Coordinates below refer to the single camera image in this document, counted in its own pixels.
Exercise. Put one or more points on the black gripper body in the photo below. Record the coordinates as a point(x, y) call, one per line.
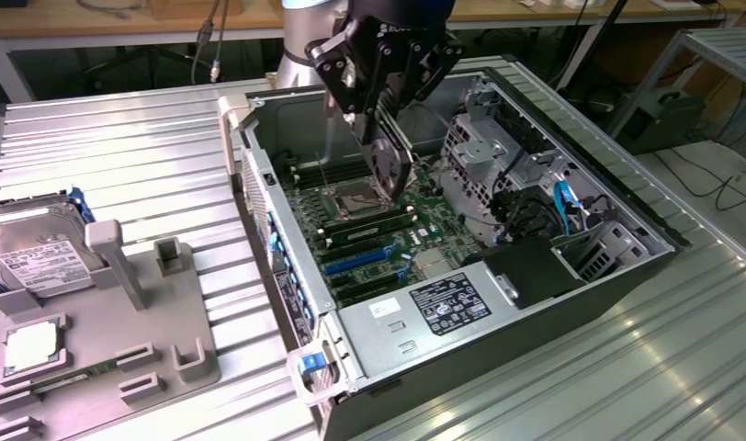
point(404, 18)

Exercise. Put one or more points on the graphics card with black fan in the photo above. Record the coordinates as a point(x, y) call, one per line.
point(389, 167)

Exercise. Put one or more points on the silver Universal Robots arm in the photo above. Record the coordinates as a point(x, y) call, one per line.
point(312, 41)

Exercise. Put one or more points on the grey metal drive cage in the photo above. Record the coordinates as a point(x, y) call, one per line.
point(477, 151)

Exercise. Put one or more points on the CPU socket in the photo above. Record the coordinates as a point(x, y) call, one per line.
point(354, 202)

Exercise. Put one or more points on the installed RAM stick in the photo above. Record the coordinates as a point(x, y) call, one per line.
point(364, 233)

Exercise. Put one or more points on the black floor equipment box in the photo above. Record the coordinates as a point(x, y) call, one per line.
point(661, 124)

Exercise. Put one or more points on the blue expansion slot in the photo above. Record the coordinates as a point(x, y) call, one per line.
point(354, 263)

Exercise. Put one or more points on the green motherboard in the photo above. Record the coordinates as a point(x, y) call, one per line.
point(373, 271)

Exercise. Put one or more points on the silver chipset heatsink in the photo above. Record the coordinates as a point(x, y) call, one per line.
point(434, 264)

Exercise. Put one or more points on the black plastic air shroud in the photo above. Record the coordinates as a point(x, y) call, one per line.
point(526, 271)

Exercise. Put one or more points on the grey slatted side table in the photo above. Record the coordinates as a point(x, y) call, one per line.
point(729, 43)

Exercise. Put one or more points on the silver disk bay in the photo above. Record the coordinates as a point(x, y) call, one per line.
point(618, 243)

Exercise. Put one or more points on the blue disk caddy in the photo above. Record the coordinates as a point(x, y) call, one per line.
point(80, 206)

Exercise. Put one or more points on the wooden desk with white legs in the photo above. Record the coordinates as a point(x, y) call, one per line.
point(42, 25)

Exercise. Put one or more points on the grey power supply unit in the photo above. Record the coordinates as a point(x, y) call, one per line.
point(410, 331)

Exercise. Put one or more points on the open black PC case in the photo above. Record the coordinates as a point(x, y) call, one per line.
point(533, 340)

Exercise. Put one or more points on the blue case latch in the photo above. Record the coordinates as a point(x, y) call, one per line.
point(310, 363)

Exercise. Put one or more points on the silver hard disk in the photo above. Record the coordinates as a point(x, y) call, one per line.
point(36, 257)

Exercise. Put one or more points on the grey plastic parts rack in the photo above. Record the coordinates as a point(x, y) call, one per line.
point(104, 331)

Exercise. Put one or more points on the silver CPU chip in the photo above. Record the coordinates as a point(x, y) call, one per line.
point(36, 345)

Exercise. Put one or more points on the green RAM stick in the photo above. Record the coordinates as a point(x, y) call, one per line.
point(73, 377)

